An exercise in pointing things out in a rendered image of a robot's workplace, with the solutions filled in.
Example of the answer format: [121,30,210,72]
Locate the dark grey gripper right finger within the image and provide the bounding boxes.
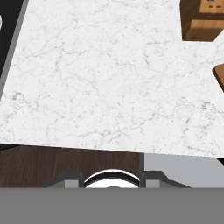
[140,170,192,189]

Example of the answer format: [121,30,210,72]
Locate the brown wooden knife block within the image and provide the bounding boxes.
[179,0,224,43]

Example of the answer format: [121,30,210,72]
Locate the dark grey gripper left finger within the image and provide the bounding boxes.
[46,170,85,189]

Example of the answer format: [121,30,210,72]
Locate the black hob with grey rim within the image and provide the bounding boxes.
[0,0,31,102]

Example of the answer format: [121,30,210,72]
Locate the brown wooden cutting board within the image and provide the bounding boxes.
[212,62,224,94]

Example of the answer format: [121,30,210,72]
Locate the grey appliance front panel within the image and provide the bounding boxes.
[143,152,224,189]

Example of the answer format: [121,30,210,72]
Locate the round white and black object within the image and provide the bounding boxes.
[83,168,141,189]

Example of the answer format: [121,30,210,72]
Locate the dark wood drawer front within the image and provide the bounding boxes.
[0,143,141,188]

